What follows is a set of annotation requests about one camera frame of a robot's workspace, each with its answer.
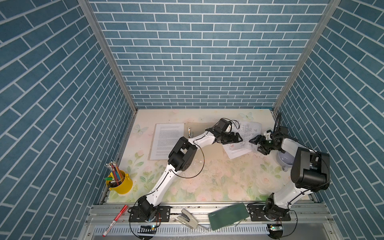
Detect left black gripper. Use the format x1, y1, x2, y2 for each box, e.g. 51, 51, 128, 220
219, 131, 243, 144

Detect diagram printed paper sheet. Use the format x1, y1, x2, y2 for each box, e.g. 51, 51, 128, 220
227, 121, 262, 151

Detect small-text printed paper sheet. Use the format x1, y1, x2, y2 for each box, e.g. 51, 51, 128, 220
223, 143, 252, 159

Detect text printed paper sheet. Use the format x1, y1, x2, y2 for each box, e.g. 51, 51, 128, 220
149, 123, 185, 161

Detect beige cardboard file folder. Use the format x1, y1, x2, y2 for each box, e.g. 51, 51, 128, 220
168, 124, 215, 166

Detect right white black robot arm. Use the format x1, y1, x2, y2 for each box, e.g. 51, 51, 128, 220
249, 127, 331, 221

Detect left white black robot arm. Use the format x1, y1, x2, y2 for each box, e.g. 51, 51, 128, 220
136, 118, 243, 222

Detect lavender ceramic cup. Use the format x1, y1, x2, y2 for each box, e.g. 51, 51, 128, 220
276, 151, 295, 172

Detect green notebook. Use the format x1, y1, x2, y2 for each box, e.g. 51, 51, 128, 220
208, 203, 249, 231

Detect right controller board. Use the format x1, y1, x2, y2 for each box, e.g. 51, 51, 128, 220
267, 224, 284, 240

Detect controller board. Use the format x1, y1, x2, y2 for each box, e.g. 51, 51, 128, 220
267, 224, 284, 240
137, 226, 157, 240

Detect grey stapler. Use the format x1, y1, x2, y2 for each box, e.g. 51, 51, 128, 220
177, 209, 199, 229

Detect yellow pen holder cup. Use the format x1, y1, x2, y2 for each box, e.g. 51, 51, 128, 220
106, 170, 133, 195

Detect coloured pencils bundle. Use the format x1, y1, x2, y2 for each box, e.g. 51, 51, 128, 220
105, 162, 124, 186

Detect left controller board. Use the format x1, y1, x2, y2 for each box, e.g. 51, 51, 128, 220
137, 226, 157, 240

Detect red white marker pen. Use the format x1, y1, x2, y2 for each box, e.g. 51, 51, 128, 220
102, 205, 128, 237

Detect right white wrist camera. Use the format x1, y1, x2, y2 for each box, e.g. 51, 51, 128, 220
264, 130, 272, 141

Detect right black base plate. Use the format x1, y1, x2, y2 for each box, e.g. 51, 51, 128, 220
247, 204, 291, 222

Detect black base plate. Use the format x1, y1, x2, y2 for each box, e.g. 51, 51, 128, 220
247, 204, 291, 222
128, 206, 171, 223

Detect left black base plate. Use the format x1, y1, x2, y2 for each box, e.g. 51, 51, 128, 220
128, 206, 171, 223

